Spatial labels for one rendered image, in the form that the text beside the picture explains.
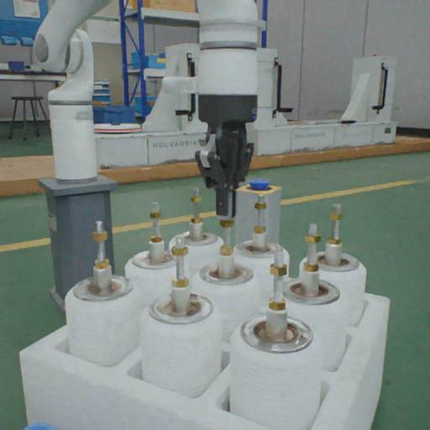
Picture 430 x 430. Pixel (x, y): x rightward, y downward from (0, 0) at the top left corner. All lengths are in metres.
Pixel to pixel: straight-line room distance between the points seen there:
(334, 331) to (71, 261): 0.67
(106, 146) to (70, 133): 1.62
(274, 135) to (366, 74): 1.26
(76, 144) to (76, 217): 0.16
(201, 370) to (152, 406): 0.06
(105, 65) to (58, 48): 6.02
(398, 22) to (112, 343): 6.20
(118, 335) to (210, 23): 0.39
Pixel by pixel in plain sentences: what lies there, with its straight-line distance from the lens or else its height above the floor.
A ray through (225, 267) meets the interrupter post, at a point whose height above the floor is 0.27.
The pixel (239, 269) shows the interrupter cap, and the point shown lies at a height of 0.25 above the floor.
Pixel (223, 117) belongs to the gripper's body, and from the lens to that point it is 0.55.
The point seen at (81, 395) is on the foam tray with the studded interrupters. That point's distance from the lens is 0.59.
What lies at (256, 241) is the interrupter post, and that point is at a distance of 0.72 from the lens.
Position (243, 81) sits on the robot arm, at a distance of 0.55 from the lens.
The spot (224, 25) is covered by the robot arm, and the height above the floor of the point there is 0.57.
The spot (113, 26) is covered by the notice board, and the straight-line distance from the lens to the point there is 7.12.
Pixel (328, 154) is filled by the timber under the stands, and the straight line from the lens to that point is 3.56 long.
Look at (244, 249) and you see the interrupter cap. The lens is 0.73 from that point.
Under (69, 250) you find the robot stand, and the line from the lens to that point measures 1.07.
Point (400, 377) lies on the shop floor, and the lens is 0.93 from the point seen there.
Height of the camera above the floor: 0.49
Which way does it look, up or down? 15 degrees down
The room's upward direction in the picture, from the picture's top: straight up
